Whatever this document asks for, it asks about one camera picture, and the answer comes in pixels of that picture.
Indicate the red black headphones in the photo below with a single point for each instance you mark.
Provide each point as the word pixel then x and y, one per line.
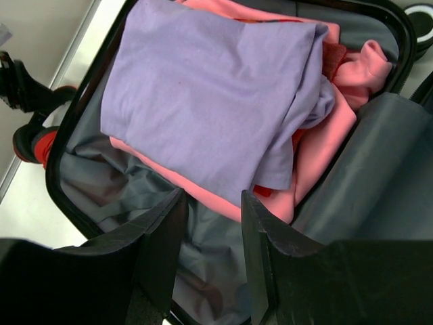
pixel 29 139

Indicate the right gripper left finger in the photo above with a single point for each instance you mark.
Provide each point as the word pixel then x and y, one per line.
pixel 125 276

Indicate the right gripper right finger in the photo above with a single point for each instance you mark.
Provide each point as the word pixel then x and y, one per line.
pixel 293 279

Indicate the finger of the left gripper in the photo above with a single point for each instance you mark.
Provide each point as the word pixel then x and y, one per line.
pixel 20 91

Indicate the pink children's suitcase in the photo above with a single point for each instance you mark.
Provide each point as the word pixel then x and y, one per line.
pixel 378 185

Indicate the pink sweatshirt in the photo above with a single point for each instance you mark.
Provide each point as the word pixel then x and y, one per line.
pixel 361 74

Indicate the purple shirt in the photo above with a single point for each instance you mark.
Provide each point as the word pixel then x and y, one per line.
pixel 214 99

